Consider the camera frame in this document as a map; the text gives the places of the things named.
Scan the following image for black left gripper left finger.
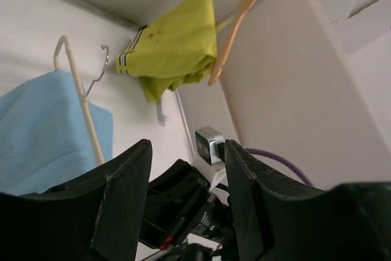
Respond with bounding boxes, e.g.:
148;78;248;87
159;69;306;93
1;139;152;260

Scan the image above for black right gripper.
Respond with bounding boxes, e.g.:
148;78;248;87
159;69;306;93
139;160;210;250

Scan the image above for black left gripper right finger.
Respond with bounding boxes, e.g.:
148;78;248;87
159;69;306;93
225;140;390;260

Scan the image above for light blue trousers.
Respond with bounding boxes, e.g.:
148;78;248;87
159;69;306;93
1;70;97;196

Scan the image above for white plastic hanger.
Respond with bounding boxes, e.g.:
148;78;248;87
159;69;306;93
53;35;110;166

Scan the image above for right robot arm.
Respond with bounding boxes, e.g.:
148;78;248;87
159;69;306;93
139;160;235;251

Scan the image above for wooden hanger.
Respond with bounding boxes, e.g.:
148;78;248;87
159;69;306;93
208;0;257;86

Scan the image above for yellow-green garment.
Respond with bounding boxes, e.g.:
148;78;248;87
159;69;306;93
115;0;217;103

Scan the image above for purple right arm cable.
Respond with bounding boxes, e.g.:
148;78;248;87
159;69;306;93
246;147;314;187

